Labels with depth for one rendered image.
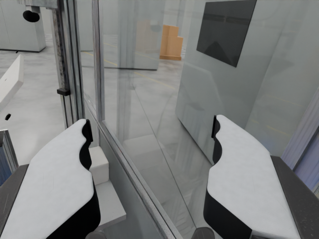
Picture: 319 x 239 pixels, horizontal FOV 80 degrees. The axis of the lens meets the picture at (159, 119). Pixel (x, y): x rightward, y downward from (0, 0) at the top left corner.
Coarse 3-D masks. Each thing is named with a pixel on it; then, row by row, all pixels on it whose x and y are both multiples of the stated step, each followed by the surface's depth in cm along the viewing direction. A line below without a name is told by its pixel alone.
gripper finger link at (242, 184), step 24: (216, 120) 12; (216, 144) 10; (240, 144) 9; (216, 168) 8; (240, 168) 8; (264, 168) 8; (216, 192) 7; (240, 192) 7; (264, 192) 7; (216, 216) 7; (240, 216) 6; (264, 216) 6; (288, 216) 6
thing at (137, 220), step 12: (84, 108) 131; (96, 132) 110; (96, 144) 115; (108, 156) 95; (120, 168) 81; (120, 180) 84; (120, 192) 87; (132, 192) 72; (132, 204) 74; (132, 216) 77; (144, 216) 65; (108, 228) 125; (120, 228) 97; (132, 228) 79; (144, 228) 67
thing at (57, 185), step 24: (48, 144) 10; (72, 144) 9; (48, 168) 8; (72, 168) 8; (24, 192) 7; (48, 192) 7; (72, 192) 7; (24, 216) 6; (48, 216) 6; (72, 216) 6; (96, 216) 7
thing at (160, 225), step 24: (96, 0) 75; (96, 24) 79; (96, 48) 83; (96, 72) 88; (96, 96) 94; (96, 120) 103; (312, 120) 19; (288, 144) 22; (312, 144) 20; (312, 168) 20; (144, 192) 64; (312, 192) 21
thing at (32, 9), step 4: (28, 8) 61; (32, 8) 61; (36, 8) 62; (24, 12) 60; (28, 12) 60; (32, 12) 61; (36, 12) 62; (24, 16) 60; (28, 16) 60; (32, 16) 61; (36, 16) 62; (28, 20) 61; (32, 20) 62; (36, 20) 63
